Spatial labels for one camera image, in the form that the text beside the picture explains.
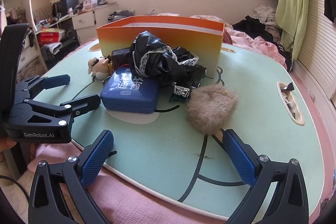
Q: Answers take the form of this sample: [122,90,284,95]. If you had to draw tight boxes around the dark brown wallet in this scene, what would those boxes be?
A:
[111,47,133,69]

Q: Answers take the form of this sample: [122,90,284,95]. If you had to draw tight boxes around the pile of black clothes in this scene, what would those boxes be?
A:
[232,15,294,72]

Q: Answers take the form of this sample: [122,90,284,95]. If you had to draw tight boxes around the white slatted panel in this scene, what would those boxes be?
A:
[297,0,336,101]

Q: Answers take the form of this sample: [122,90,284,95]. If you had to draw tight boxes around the orange cardboard box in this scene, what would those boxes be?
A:
[96,15,225,79]

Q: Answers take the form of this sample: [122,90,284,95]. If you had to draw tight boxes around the white desk with drawers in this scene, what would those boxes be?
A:
[34,2,118,38]

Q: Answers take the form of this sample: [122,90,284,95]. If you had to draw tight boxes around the black monitor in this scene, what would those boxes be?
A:
[60,0,79,14]

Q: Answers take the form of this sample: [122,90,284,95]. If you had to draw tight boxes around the black lace-trimmed cloth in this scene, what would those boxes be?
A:
[130,32,199,86]

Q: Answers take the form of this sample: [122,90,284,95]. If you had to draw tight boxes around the blue zip case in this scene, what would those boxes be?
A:
[100,67,160,114]

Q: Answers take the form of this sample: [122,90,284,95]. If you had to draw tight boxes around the plain pink garment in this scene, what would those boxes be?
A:
[252,36,288,68]

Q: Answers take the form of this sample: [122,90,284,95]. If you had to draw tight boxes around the light green curtain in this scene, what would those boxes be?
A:
[274,0,310,60]

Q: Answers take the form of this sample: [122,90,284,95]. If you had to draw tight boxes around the black cable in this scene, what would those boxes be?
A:
[0,175,30,203]

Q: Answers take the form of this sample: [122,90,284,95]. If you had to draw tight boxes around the pile of foil wrappers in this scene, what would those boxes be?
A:
[281,82,298,119]

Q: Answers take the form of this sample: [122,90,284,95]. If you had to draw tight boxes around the pink floral quilt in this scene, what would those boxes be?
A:
[157,13,263,54]

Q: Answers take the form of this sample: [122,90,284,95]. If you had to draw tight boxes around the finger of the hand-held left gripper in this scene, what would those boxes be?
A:
[15,74,71,104]
[24,94,101,126]

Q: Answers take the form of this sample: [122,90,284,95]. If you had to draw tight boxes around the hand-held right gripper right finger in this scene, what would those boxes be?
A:
[223,129,309,224]

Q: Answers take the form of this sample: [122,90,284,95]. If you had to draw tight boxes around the person's left hand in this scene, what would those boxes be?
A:
[0,139,17,160]

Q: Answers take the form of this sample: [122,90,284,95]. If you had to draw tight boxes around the red packet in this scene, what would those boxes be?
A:
[39,29,66,45]

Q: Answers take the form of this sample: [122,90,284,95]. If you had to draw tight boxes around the fluffy beige pouch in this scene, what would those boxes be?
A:
[185,84,240,135]

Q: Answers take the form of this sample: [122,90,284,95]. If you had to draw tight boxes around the grey folded clothes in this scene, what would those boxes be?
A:
[108,9,135,22]

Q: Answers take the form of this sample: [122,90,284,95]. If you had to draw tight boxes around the pile of white clothes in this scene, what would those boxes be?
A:
[252,4,282,28]

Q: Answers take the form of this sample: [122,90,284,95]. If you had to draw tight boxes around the dog figure toy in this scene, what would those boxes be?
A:
[87,55,114,80]

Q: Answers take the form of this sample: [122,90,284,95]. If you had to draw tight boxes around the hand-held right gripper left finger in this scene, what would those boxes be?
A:
[28,130,117,224]

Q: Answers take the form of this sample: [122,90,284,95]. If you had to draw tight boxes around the mint green desktop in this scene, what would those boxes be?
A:
[39,39,324,222]

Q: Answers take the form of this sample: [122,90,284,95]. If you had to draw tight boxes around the dark green toy car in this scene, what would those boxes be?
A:
[169,64,207,104]

